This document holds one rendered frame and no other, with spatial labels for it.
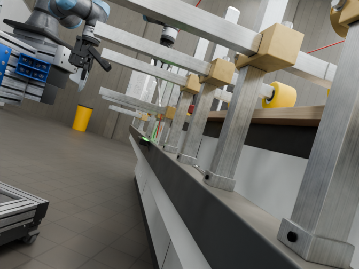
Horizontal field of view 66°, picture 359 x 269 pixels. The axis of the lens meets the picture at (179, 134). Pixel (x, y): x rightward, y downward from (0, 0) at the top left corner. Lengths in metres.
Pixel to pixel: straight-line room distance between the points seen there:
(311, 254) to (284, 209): 0.41
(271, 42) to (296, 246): 0.29
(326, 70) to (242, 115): 0.16
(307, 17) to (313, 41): 0.72
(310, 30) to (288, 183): 8.53
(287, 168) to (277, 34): 0.35
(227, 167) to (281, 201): 0.23
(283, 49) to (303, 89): 8.12
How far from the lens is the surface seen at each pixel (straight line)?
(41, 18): 1.51
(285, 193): 0.68
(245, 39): 0.47
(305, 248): 0.27
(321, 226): 0.28
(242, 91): 0.50
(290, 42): 0.46
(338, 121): 0.28
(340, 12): 0.34
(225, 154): 0.49
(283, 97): 0.76
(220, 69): 0.68
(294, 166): 0.68
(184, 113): 0.97
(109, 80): 9.38
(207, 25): 0.45
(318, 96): 8.62
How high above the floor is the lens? 0.77
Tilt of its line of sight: level
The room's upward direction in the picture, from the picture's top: 17 degrees clockwise
